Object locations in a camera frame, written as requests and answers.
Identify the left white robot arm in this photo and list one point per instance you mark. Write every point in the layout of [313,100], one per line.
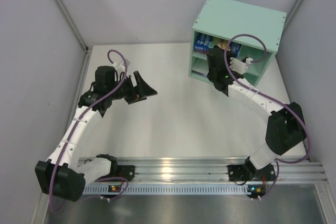
[60,175]

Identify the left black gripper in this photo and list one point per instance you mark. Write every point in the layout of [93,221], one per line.
[135,87]

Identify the green 104-storey treehouse book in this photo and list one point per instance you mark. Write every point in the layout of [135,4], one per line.
[221,43]

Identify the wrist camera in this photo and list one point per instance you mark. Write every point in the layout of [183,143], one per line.
[120,66]
[240,67]

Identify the blue treehouse book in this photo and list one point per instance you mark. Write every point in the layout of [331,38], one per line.
[203,43]

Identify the aluminium mounting rail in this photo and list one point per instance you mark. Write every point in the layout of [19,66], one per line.
[205,170]

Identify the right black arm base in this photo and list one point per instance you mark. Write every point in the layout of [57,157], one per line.
[247,172]

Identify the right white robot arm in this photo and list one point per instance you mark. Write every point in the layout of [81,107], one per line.
[285,127]

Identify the pale green booklet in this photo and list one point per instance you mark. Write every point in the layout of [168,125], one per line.
[200,66]

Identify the perforated cable duct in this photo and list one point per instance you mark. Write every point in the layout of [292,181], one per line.
[172,189]

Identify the mint green wooden shelf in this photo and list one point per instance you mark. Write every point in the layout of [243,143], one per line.
[227,18]

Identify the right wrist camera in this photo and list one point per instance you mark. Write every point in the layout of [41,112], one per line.
[240,67]

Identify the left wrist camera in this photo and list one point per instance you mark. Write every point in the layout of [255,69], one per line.
[120,66]

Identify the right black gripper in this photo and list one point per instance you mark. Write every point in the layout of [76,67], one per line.
[213,57]

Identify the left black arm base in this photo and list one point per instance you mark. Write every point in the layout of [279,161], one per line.
[123,172]

